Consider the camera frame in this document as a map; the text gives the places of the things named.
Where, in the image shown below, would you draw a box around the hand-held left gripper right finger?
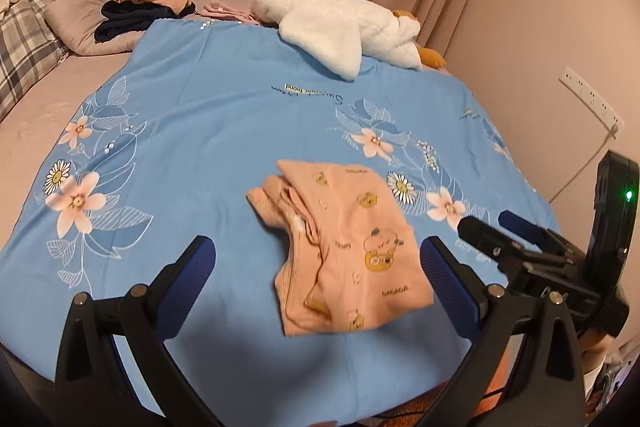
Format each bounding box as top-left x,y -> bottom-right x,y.
420,235 -> 587,427

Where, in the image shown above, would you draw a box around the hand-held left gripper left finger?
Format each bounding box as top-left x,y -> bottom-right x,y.
54,234 -> 226,427

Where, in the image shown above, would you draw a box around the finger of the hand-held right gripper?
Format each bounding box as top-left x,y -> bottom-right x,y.
457,215 -> 531,278
498,209 -> 576,258

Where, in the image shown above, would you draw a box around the orange printed baby romper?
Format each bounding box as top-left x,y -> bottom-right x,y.
246,159 -> 435,337

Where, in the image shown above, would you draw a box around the person's right forearm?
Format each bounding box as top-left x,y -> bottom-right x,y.
577,327 -> 618,358

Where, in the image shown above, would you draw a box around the dark navy clothes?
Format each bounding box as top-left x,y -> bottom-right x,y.
94,2 -> 173,44

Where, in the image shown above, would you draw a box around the orange fuzzy rug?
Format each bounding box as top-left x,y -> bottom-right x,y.
492,337 -> 523,395

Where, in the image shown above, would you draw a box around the blue floral bed sheet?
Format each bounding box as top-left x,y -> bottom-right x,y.
0,18 -> 561,425

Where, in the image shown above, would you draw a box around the mauve bed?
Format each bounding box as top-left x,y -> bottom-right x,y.
0,0 -> 466,388

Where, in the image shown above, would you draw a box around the white goose plush toy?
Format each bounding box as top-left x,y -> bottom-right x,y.
250,0 -> 447,82

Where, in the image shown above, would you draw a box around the small pink garment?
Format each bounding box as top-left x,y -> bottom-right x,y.
202,0 -> 261,25

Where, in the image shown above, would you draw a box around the grey plaid pillow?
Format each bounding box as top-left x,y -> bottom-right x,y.
0,0 -> 71,122

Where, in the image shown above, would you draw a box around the mauve pillow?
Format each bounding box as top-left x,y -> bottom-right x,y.
44,0 -> 151,56

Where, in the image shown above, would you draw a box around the white cable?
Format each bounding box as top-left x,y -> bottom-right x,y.
547,122 -> 623,205

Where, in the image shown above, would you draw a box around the white wall power strip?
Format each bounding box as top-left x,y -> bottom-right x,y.
559,66 -> 626,132

